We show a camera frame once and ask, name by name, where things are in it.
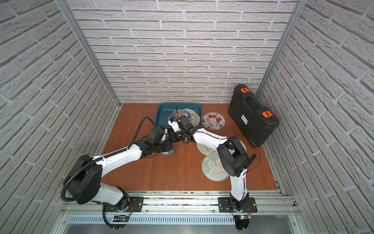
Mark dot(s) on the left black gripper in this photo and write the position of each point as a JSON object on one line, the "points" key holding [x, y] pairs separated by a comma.
{"points": [[165, 143]]}

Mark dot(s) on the pale moon bunny coaster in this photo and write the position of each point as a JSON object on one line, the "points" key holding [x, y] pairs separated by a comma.
{"points": [[242, 144]]}

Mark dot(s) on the blue car animals coaster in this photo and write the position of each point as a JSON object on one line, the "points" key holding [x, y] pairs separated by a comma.
{"points": [[177, 114]]}

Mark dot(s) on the green bunny coaster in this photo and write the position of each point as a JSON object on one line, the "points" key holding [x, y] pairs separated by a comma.
{"points": [[212, 168]]}

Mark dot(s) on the blue denim bears coaster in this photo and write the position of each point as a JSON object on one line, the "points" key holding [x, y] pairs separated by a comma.
{"points": [[194, 117]]}

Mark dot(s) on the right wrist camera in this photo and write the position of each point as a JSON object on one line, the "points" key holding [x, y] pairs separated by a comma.
{"points": [[175, 125]]}

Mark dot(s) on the black tool case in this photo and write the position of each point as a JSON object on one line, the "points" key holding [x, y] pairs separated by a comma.
{"points": [[255, 122]]}

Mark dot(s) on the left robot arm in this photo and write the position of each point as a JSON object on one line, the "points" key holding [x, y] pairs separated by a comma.
{"points": [[83, 183]]}

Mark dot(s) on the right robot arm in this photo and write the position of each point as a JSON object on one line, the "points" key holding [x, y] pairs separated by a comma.
{"points": [[234, 158]]}

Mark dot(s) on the white alpaca coaster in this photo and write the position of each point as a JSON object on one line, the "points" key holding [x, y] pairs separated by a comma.
{"points": [[205, 150]]}

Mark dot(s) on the teal plastic storage box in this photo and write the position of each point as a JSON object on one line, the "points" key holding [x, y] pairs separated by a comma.
{"points": [[165, 109]]}

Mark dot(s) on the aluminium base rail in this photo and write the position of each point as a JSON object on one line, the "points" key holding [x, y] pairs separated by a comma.
{"points": [[196, 208]]}

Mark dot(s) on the purple bunny coaster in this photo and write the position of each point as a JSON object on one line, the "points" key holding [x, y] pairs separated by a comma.
{"points": [[168, 153]]}

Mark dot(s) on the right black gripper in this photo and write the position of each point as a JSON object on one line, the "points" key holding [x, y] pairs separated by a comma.
{"points": [[173, 138]]}

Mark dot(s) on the red rose floral coaster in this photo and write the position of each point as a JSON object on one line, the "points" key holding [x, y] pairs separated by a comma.
{"points": [[213, 121]]}

